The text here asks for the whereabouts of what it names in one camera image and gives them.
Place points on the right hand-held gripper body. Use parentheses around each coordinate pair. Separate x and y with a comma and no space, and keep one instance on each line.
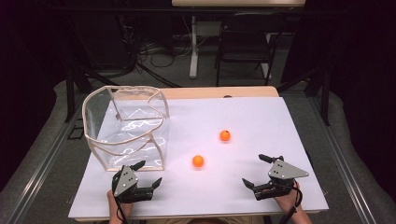
(285,171)

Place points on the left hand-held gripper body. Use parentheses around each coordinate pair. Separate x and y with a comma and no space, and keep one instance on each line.
(126,182)

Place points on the clear plastic bag beige trim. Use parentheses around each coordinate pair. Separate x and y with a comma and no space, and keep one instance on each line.
(124,146)

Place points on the orange ball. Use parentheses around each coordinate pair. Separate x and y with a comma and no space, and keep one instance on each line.
(198,161)
(224,135)

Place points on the person's left hand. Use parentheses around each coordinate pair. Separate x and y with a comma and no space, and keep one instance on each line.
(124,210)

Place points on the person's right hand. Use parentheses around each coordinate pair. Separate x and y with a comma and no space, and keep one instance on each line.
(291,202)

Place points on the white board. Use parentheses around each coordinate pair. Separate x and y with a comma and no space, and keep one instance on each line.
(218,186)

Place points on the black metal stand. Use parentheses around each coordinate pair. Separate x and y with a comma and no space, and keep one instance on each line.
(70,93)
(325,99)

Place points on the wooden table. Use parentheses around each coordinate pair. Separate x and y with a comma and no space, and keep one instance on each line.
(202,92)

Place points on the black folding chair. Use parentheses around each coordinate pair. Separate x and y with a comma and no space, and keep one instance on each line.
(243,40)

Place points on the white desk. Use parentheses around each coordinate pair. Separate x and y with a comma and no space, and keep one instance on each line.
(194,46)

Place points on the metal floor rail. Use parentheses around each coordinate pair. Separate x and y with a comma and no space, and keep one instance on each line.
(347,174)
(42,174)

